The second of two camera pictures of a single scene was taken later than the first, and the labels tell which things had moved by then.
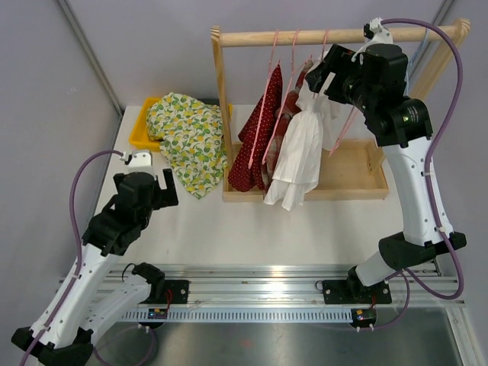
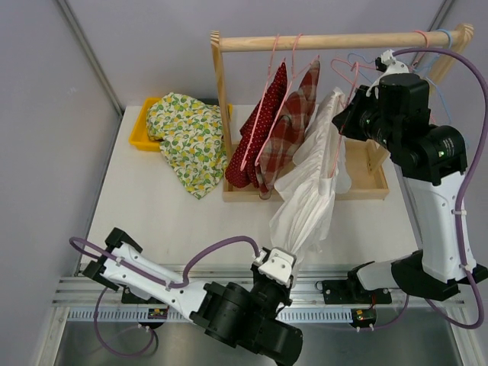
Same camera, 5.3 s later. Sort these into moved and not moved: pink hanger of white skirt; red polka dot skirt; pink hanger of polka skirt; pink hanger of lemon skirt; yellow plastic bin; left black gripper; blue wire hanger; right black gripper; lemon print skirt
Moved: pink hanger of lemon skirt; right black gripper; pink hanger of polka skirt; pink hanger of white skirt; blue wire hanger; left black gripper
Not moved: lemon print skirt; red polka dot skirt; yellow plastic bin
